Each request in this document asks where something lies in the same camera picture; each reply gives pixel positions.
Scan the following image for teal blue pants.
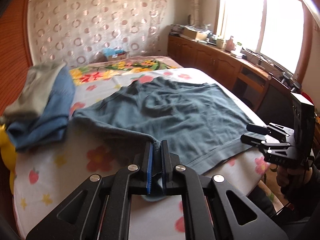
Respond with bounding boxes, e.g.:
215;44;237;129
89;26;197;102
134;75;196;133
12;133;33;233
71;76;256;203

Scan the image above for right hand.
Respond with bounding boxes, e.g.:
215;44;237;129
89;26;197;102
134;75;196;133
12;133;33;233
276;166;312;187

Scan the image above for wooden side cabinet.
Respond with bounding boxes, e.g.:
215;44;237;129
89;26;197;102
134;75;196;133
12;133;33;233
168;35;294;128

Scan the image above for white floral bed sheet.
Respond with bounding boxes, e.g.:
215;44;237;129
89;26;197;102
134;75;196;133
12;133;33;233
12;67;276;240

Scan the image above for folded blue jeans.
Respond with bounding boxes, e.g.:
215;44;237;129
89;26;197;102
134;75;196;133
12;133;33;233
7;66;75;151

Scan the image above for window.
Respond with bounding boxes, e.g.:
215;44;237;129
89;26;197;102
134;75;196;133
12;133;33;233
215;0;312;78

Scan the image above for cardboard box with blue cloth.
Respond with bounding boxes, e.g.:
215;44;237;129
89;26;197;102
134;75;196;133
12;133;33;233
103;48;128;61

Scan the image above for cardboard box on cabinet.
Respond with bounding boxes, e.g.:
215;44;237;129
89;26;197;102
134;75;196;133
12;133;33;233
182;28;208;41

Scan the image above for folded grey garment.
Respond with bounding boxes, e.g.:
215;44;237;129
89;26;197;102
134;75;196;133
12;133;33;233
1;61;66;125

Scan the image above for yellow plush toy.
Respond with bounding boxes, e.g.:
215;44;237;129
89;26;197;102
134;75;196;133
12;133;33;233
0;125;17;194

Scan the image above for pink circle pattern curtain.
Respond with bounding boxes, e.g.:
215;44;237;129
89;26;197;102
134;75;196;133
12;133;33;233
28;0;167;67

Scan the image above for wooden wardrobe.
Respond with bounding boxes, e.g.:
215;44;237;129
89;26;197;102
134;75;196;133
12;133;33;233
1;0;33;113

